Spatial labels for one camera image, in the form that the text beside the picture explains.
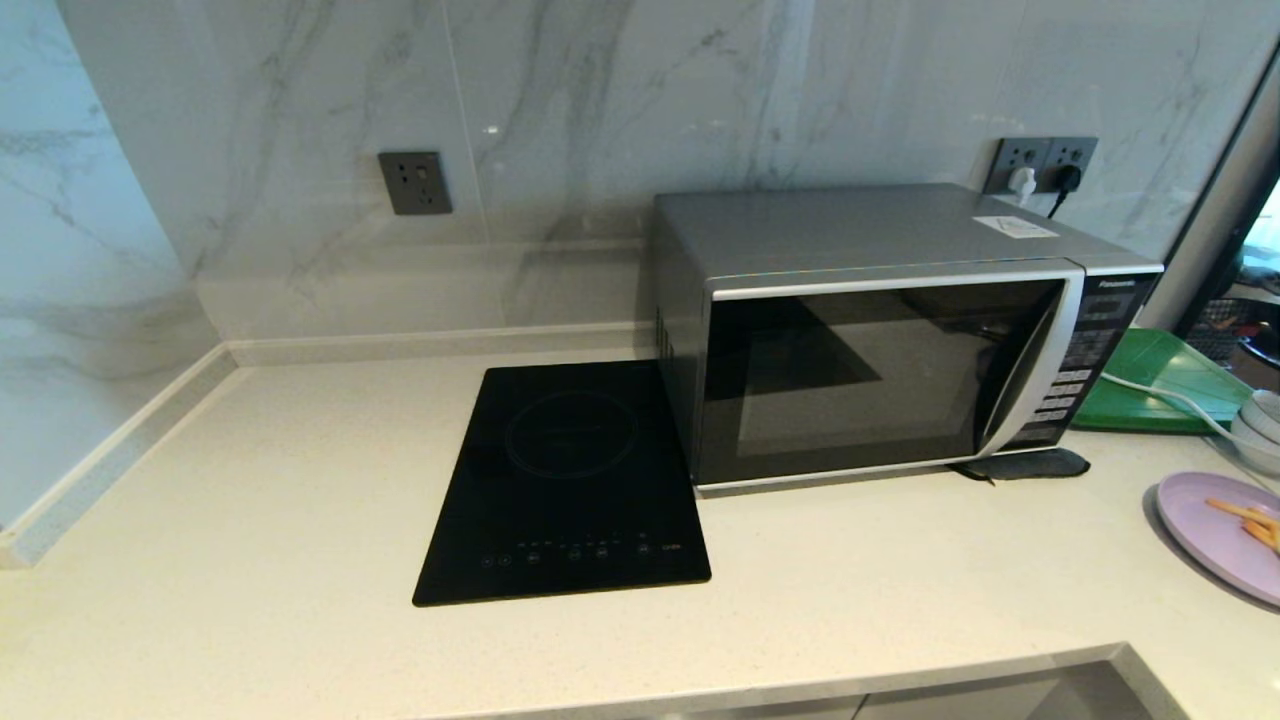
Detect white paper label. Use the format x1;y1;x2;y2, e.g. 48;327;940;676
972;215;1061;240

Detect white power cable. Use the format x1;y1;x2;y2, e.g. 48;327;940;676
1100;372;1249;441

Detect black power plug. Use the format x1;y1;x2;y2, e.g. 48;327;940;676
1046;164;1085;218

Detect grey double wall socket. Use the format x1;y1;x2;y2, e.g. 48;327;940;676
985;137;1099;196

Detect white stacked bowls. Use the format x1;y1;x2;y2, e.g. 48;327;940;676
1230;390;1280;476

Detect silver microwave oven body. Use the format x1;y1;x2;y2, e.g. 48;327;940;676
652;183;1166;493

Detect black wire basket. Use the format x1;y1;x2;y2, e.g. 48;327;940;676
1185;295;1263;361

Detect green plastic cutting board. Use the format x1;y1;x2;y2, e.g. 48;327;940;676
1072;328;1256;434

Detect purple plastic plate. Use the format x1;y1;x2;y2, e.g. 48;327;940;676
1155;472;1280;608

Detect black induction cooktop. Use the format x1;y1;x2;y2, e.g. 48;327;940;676
412;358;712;607

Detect grey single wall socket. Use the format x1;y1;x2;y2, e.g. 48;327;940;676
378;150;454;216

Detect black cloth pad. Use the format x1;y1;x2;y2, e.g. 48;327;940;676
955;447;1091;481

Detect black glass microwave door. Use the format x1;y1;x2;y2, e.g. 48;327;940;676
697;262;1087;491

